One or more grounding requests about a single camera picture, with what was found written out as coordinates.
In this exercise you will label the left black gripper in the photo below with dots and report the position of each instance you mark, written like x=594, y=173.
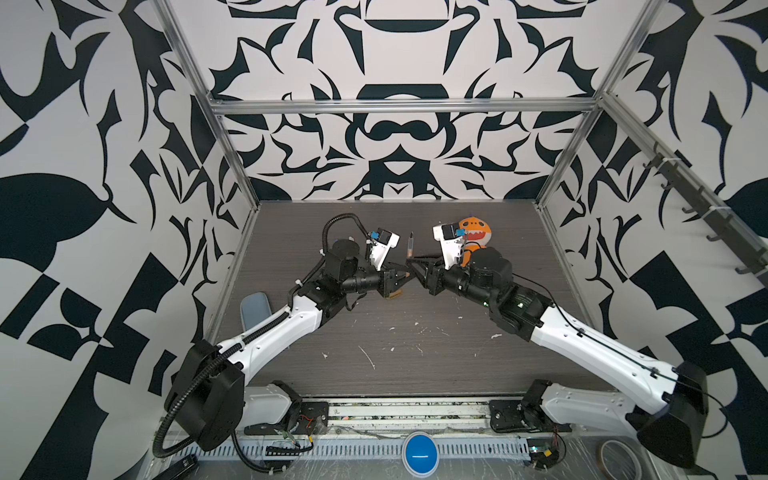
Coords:
x=386, y=280

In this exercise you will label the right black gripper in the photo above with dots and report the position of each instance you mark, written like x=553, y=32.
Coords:
x=437, y=275

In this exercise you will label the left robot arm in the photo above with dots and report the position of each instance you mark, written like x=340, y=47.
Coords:
x=207, y=400

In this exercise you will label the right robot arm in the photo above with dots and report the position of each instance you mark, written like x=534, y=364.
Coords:
x=664, y=406

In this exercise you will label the orange shark plush toy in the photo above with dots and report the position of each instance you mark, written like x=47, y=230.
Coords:
x=477, y=235

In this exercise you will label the grey blue pencil case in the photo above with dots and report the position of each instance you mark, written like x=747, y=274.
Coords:
x=254, y=309

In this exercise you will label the blue round button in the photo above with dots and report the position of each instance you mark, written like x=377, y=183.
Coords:
x=420, y=455

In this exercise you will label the tape roll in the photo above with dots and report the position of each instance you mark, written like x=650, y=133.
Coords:
x=617, y=461

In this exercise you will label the black device bottom left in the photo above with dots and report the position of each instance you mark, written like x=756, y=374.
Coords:
x=180, y=470

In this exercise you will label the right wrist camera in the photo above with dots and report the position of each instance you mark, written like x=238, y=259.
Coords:
x=451, y=238

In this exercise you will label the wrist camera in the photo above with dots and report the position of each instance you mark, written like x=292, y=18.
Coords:
x=451, y=238
x=380, y=243

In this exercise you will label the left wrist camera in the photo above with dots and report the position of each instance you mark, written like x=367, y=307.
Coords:
x=380, y=243

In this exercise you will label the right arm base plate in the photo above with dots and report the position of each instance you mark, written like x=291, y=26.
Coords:
x=513, y=416

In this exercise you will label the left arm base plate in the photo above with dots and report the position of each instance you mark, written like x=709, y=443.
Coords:
x=308, y=418

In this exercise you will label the white cable duct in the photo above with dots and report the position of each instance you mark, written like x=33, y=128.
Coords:
x=370, y=448

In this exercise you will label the black hook rail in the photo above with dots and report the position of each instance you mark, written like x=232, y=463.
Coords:
x=702, y=203

